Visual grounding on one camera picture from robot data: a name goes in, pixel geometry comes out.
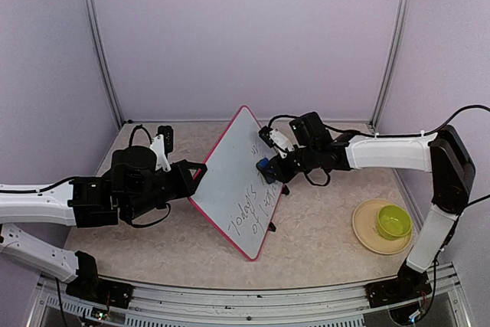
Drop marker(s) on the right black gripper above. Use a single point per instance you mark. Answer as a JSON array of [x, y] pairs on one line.
[[282, 174]]

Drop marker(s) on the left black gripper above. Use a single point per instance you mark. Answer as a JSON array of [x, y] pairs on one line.
[[187, 186]]

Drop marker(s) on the blue whiteboard eraser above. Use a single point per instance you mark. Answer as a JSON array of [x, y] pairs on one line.
[[263, 165]]

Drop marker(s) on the pink framed whiteboard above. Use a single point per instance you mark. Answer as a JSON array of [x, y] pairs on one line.
[[233, 195]]

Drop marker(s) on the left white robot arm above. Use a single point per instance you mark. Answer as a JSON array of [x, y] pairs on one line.
[[139, 180]]

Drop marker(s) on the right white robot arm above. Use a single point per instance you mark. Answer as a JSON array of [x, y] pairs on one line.
[[441, 153]]

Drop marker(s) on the beige round plate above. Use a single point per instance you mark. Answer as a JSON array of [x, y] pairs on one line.
[[365, 223]]

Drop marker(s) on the lime green bowl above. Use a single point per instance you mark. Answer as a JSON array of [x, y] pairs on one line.
[[393, 222]]

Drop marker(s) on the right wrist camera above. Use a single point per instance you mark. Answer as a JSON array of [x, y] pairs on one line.
[[278, 141]]

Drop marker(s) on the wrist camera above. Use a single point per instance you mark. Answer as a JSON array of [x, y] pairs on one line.
[[278, 141], [162, 144]]

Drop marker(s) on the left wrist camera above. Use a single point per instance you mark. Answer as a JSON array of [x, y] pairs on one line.
[[162, 144]]

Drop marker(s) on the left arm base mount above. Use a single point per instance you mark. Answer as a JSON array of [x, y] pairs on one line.
[[90, 287]]

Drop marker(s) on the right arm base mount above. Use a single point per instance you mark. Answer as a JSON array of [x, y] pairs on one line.
[[406, 285]]

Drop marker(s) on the left aluminium frame post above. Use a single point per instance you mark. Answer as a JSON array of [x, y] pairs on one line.
[[102, 63]]

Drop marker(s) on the aluminium frame post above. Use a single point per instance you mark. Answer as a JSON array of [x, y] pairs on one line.
[[391, 63], [102, 63]]

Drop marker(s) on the right aluminium frame post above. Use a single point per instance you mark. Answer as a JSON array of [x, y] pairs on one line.
[[391, 63]]

